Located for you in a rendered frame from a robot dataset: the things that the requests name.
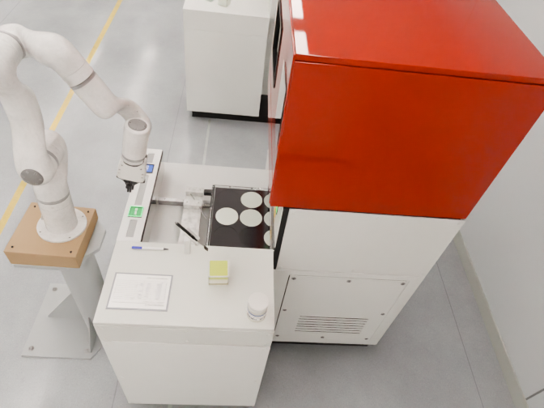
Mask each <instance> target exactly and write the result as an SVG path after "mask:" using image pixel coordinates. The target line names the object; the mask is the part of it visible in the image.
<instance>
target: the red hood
mask: <svg viewBox="0 0 544 408"><path fill-rule="evenodd" d="M543 111H544V56H543V55H542V54H541V53H540V52H539V50H538V49H537V48H536V47H535V45H534V44H533V43H532V42H531V41H530V39H529V38H528V37H527V36H526V35H525V34H524V33H523V32H522V31H521V29H520V28H519V27H518V26H517V25H516V23H515V22H514V21H513V20H512V18H511V17H510V16H509V15H508V13H507V12H506V11H505V10H504V9H503V7H502V6H501V5H500V4H499V3H498V2H497V1H496V0H278V2H277V10H276V16H275V23H274V35H273V43H272V49H271V56H270V69H269V76H268V140H269V204H270V206H281V207H293V208H305V209H318V210H341V211H354V212H366V213H378V214H391V215H414V216H427V217H439V218H451V219H466V218H467V217H468V215H469V214H470V212H471V211H472V210H473V208H474V207H475V206H476V204H477V203H478V201H479V200H480V198H481V197H482V196H483V194H484V193H485V192H486V191H487V189H488V188H489V186H490V185H491V183H492V182H493V180H494V179H495V178H496V177H497V175H498V174H499V172H500V171H501V169H502V168H503V167H504V165H505V164H506V163H507V162H508V160H509V158H510V157H511V156H512V154H513V153H514V151H515V150H516V149H517V148H518V146H519V145H520V143H521V142H522V140H523V139H524V138H525V136H526V134H527V133H528V132H529V131H530V129H531V128H532V127H533V125H534V124H535V122H536V121H537V119H538V118H539V117H540V116H541V114H542V113H543Z"/></svg>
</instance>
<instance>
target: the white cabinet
mask: <svg viewBox="0 0 544 408"><path fill-rule="evenodd" d="M101 343H102V345H103V348H104V350H105V352H106V354H107V356H108V359H109V361H110V363H111V365H112V367H113V370H114V372H115V374H116V376H117V379H118V381H119V383H120V385H121V388H122V390H123V392H124V394H125V397H126V399H127V401H128V403H134V404H173V405H210V406H254V405H255V402H256V399H257V394H258V390H259V387H260V384H261V379H262V376H263V372H264V369H265V366H266V361H267V358H268V354H269V352H270V346H235V345H212V344H188V343H166V342H119V341H101Z"/></svg>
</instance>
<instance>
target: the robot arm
mask: <svg viewBox="0 0 544 408"><path fill-rule="evenodd" d="M26 57H33V58H34V59H35V60H36V61H38V62H39V63H40V64H42V65H43V66H47V67H49V68H51V69H53V70H55V71H56V72H57V74H58V75H59V76H60V77H61V78H62V79H63V80H64V81H65V82H66V84H67V85H68V86H69V87H70V88H71V89H72V90H73V91H74V93H75V94H76V95H77V96H78V97H79V98H80V99H81V100H82V101H83V102H84V103H85V104H86V106H87V107H88V108H89V109H90V110H91V111H92V112H93V113H94V114H95V115H96V116H98V117H100V118H102V119H109V118H110V117H112V116H114V115H115V114H116V113H118V114H119V115H121V116H122V117H123V118H124V119H125V124H124V132H123V141H122V150H121V157H120V160H119V164H118V168H117V178H119V179H122V180H123V181H124V182H125V184H126V186H125V188H126V189H127V192H129V191H130V193H131V191H132V190H134V186H135V185H136V184H138V183H145V181H146V180H145V176H146V173H147V160H146V158H147V144H148V138H149V135H150V132H151V121H150V119H149V117H148V116H147V115H146V114H145V113H144V111H143V110H142V109H141V108H140V107H139V105H138V104H136V103H135V102H134V101H132V100H131V99H128V98H124V97H117V96H115V95H114V94H113V93H112V92H111V90H110V89H109V88H108V86H107V85H106V84H105V83H104V81H103V80H102V79H101V78H100V76H99V75H98V74H97V73H96V72H95V71H94V70H93V68H92V67H91V66H90V65H89V63H88V62H87V61H86V60H85V58H84V57H83V56H82V55H81V53H80V52H79V51H78V50H77V49H76V48H75V47H74V46H73V45H72V44H71V42H70V41H68V40H67V39H66V38H65V37H64V36H61V35H59V34H57V33H54V32H39V31H33V30H30V29H27V28H25V27H24V26H22V25H20V24H17V23H7V24H3V25H1V26H0V102H1V104H2V106H3V108H4V111H5V113H6V115H7V118H8V120H9V122H10V126H11V136H12V147H13V156H14V162H15V169H16V172H17V173H18V175H19V177H20V178H21V179H22V180H23V181H24V182H26V183H28V184H30V185H32V188H33V192H34V194H35V197H36V200H37V203H38V206H39V208H40V212H41V218H40V219H39V221H38V223H37V225H36V230H37V233H38V235H39V236H40V238H42V239H43V240H46V241H48V242H51V243H64V242H67V241H71V240H73V239H75V238H77V237H78V236H80V235H81V234H82V233H83V232H84V230H85V229H86V227H87V218H86V216H85V214H84V213H83V212H82V211H80V210H77V209H75V208H74V204H73V202H72V198H71V195H70V189H69V186H68V183H67V173H68V151H67V146H66V143H65V140H64V139H63V137H62V136H61V135H60V134H59V133H57V132H56V131H53V130H45V126H44V120H43V116H42V112H41V110H40V105H39V103H38V100H37V98H36V95H35V93H34V91H33V90H32V89H31V88H30V87H29V86H28V85H26V84H24V83H21V82H20V81H19V79H18V76H17V66H18V64H19V63H20V62H21V61H22V59H24V58H26Z"/></svg>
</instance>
